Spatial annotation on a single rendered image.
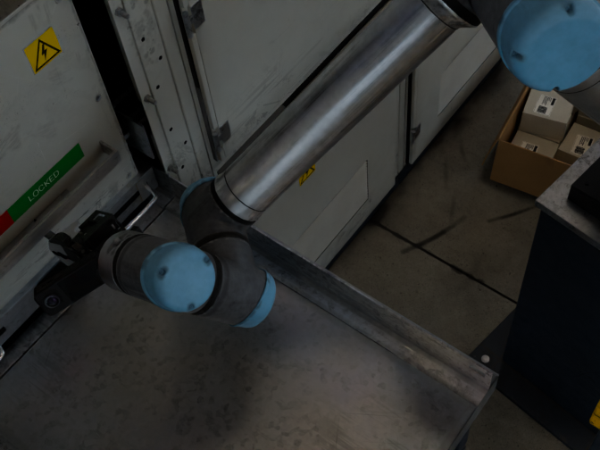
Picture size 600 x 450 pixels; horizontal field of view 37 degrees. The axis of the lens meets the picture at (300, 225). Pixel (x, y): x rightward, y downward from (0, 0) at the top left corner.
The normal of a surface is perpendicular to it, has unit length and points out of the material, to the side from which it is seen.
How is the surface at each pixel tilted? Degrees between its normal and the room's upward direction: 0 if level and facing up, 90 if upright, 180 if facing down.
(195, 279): 56
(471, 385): 0
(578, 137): 0
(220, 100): 90
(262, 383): 0
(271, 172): 63
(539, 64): 81
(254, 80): 90
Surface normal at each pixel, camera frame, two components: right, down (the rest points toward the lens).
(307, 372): -0.08, -0.54
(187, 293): 0.58, 0.11
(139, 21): 0.79, 0.47
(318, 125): -0.15, 0.50
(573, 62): 0.17, 0.71
